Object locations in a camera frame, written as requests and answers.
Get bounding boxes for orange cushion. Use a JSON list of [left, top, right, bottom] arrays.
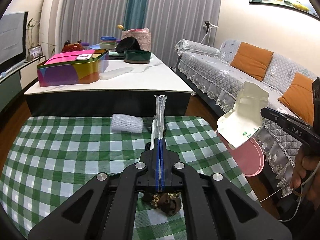
[[229, 42, 274, 82], [278, 72, 315, 127]]

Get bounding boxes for grey curtain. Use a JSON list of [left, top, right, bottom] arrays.
[[59, 0, 133, 45], [144, 0, 223, 68]]

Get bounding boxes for green checked tablecloth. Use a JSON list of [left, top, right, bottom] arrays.
[[0, 116, 258, 240]]

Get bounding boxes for colourful rectangular tin box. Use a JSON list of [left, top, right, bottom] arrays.
[[37, 49, 110, 87]]

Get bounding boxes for white top coffee table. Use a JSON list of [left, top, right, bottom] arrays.
[[24, 51, 193, 117]]

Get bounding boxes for standing air conditioner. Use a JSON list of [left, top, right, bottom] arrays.
[[41, 0, 65, 53]]

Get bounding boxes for television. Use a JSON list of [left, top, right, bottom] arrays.
[[0, 11, 29, 67]]

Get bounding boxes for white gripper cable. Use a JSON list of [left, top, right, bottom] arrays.
[[260, 162, 320, 222]]

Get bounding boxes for television cabinet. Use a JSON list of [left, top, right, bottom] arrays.
[[0, 55, 47, 113]]

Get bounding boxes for stack of plastic bowls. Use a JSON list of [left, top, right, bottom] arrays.
[[99, 36, 118, 50]]

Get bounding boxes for teal curtain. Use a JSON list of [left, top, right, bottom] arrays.
[[124, 0, 150, 30]]

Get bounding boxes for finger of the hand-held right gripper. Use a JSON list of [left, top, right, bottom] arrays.
[[260, 107, 313, 141]]

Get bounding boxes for pink lace basket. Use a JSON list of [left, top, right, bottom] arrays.
[[121, 28, 152, 52]]

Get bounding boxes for clear plastic wrapper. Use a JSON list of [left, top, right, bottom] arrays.
[[152, 94, 167, 140]]

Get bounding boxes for foam net sleeve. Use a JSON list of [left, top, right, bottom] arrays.
[[111, 114, 144, 134]]

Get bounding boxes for black round tin lid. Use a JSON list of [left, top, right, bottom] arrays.
[[115, 36, 142, 53]]

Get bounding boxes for photo frame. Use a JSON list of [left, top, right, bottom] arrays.
[[27, 45, 43, 61]]

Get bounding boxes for sofa with grey quilted cover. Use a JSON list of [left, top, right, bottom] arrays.
[[174, 39, 320, 200]]

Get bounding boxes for white floor lamp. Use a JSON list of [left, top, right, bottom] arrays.
[[201, 21, 219, 47]]

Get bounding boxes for person's right hand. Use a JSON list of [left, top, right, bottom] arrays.
[[289, 145, 320, 203]]

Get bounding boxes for pink round stool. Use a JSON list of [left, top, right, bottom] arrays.
[[226, 136, 265, 178]]

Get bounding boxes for dark green round tin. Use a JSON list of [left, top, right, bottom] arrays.
[[123, 49, 152, 64]]

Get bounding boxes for translucent white plastic piece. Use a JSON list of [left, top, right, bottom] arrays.
[[100, 67, 134, 80]]

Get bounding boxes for red brown teapot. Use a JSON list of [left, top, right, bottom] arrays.
[[61, 40, 84, 53]]

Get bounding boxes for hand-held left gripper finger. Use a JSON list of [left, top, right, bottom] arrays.
[[161, 139, 293, 240], [27, 139, 161, 240]]

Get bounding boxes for bamboo plant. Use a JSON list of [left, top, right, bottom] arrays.
[[26, 19, 57, 63]]

